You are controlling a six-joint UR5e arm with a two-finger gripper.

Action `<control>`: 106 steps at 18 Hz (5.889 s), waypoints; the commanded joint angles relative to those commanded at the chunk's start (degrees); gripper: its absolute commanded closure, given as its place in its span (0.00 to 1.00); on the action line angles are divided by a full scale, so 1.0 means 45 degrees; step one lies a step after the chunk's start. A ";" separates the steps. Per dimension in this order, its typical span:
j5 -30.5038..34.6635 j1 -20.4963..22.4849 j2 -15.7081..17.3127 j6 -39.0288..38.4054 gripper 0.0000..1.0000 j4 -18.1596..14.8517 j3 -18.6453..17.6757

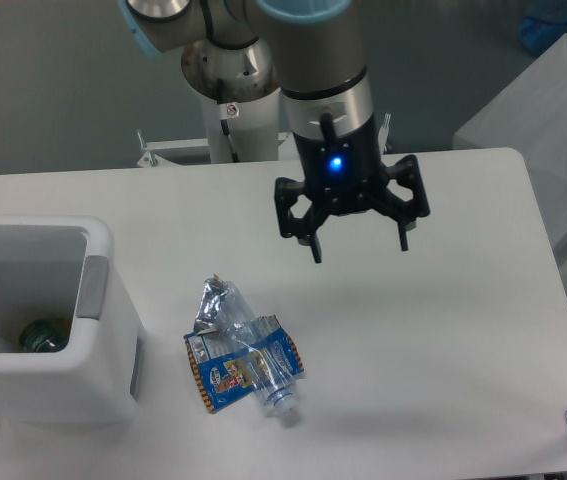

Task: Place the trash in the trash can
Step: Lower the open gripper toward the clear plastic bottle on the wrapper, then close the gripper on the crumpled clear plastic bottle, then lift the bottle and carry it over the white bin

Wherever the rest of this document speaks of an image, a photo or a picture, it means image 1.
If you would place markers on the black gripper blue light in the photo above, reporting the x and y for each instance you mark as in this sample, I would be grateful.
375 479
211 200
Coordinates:
344 174

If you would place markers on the crushed clear plastic bottle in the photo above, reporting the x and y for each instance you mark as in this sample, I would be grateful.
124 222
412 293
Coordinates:
269 375

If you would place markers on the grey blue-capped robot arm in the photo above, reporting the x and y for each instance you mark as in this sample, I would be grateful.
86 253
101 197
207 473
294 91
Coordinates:
316 47

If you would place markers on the white trash can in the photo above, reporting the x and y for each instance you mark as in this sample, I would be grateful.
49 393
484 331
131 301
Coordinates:
70 335

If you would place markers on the blue snack wrapper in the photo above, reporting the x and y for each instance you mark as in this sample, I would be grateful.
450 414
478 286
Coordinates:
214 366

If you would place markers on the blue object top right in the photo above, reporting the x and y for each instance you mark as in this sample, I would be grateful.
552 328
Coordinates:
543 24

